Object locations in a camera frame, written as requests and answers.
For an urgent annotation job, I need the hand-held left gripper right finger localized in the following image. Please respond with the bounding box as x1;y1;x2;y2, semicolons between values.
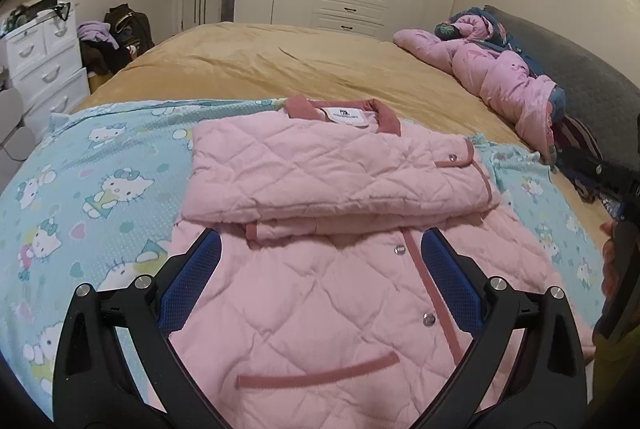
421;227;588;429

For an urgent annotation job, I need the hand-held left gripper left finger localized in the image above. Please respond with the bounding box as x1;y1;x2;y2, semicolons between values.
52;227;231;429

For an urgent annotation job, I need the pink quilted jacket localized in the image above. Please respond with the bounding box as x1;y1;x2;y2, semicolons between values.
167;94;597;429

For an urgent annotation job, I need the person's right hand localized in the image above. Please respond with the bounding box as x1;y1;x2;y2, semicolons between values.
600;221;622;306

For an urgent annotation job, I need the striped dark garment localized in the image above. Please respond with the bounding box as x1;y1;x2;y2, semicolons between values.
552;116;607;206

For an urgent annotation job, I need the grey quilted headboard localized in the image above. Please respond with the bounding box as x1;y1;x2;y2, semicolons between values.
481;5;640;172

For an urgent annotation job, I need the blue cartoon cat blanket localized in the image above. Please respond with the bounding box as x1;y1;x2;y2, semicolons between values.
0;98;610;421

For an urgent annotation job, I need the pink crumpled comforter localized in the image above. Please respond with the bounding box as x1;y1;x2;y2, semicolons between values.
392;11;569;166

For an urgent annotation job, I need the grey chair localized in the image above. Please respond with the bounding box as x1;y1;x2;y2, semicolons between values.
0;86;37;161

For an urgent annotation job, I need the bed with tan bedspread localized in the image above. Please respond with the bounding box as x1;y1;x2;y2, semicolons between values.
70;22;640;350

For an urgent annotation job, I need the white drawer cabinet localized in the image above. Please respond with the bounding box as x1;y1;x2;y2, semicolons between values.
0;6;91;143

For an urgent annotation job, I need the black bag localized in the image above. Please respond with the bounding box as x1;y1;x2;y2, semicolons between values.
103;4;155;56

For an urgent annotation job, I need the purple cloth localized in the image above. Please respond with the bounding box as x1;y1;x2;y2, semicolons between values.
77;21;121;51

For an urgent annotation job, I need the black flat panel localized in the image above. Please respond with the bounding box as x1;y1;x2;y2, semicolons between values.
22;0;59;18

